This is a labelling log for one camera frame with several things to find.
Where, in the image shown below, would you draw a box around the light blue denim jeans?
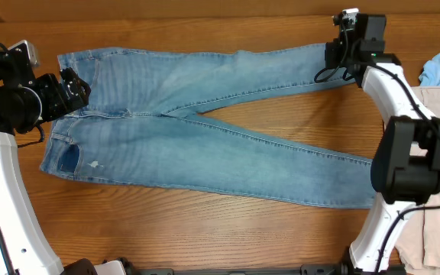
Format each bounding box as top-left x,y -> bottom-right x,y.
40,44 -> 375,209

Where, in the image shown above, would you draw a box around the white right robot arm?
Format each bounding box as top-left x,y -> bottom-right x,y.
300,8 -> 440,275

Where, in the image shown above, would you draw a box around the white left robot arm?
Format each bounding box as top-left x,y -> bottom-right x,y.
0,40 -> 95,274

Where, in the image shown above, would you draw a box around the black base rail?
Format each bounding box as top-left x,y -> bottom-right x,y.
116,257 -> 406,275

